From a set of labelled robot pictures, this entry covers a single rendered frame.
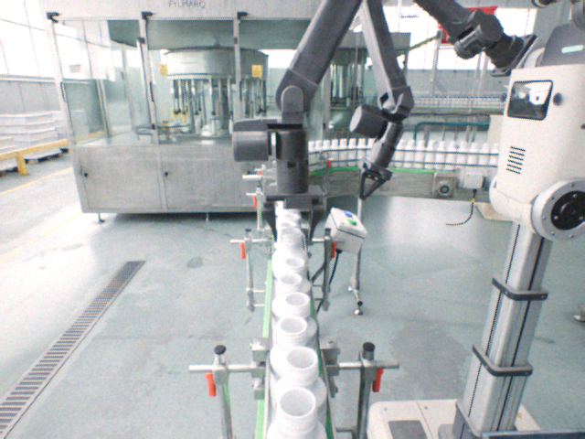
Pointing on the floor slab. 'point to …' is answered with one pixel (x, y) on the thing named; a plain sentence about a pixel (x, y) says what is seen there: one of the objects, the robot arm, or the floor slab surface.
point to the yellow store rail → (28, 153)
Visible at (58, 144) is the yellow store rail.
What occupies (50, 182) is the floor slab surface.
